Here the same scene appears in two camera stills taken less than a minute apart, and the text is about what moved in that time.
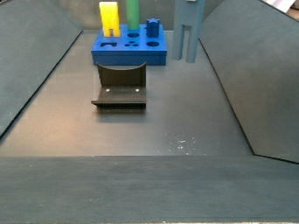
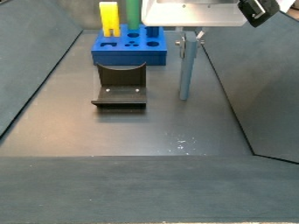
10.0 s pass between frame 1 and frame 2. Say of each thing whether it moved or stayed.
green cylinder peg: stayed
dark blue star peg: stayed
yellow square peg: stayed
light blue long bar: moved
